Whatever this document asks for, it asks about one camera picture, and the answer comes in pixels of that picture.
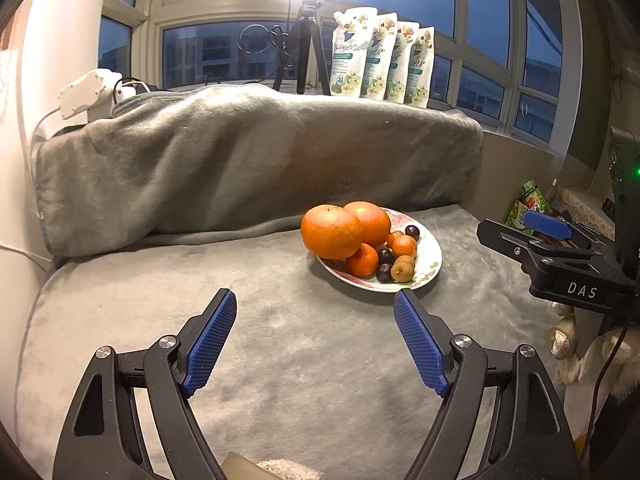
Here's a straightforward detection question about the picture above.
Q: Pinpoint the dark cherry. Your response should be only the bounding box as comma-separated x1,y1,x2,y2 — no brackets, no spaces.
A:
405,224,421,240
375,262,394,284
378,247,396,264

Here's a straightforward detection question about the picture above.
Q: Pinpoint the mandarin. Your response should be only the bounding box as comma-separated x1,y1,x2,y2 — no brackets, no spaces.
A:
392,234,416,258
345,243,378,278

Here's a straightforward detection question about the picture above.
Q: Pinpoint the brown longan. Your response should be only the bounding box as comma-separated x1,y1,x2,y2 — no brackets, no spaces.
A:
394,255,416,268
392,264,416,283

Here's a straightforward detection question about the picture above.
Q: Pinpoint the small kumquat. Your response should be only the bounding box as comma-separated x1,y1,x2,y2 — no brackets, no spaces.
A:
386,231,405,248

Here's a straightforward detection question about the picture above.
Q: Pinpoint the smooth large orange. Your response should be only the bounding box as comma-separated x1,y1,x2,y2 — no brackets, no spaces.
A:
344,200,392,247

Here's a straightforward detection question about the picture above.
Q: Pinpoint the speckled large orange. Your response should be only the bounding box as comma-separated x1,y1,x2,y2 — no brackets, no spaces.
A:
300,205,363,260

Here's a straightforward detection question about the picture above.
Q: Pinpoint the green snack bag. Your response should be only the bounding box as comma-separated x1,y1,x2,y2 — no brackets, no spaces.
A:
504,180,551,235

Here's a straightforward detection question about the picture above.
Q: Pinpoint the white glove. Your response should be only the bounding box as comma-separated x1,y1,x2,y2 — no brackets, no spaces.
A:
548,302,639,402

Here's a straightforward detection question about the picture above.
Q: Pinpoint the white floral plate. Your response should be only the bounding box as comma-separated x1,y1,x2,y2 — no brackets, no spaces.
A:
317,207,442,294

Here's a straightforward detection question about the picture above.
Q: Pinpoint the grey seat cushion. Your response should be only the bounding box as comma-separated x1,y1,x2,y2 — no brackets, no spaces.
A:
14,202,566,480

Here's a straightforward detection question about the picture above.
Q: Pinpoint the grey blanket covered backrest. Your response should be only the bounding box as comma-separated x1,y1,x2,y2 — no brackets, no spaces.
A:
32,84,483,258

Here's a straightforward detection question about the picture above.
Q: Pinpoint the black tripod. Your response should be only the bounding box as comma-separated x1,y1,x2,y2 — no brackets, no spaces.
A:
270,0,331,96

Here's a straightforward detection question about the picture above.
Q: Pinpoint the white power adapter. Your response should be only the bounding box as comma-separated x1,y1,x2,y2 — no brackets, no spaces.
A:
58,68,136,122

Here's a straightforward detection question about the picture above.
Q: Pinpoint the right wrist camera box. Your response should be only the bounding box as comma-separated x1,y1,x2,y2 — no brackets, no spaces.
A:
608,127,639,278

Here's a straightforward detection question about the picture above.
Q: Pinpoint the window frame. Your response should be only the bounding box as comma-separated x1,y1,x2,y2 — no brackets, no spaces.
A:
98,0,585,154

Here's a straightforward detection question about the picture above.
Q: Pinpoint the white cable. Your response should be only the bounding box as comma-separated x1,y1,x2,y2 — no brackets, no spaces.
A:
0,242,54,266

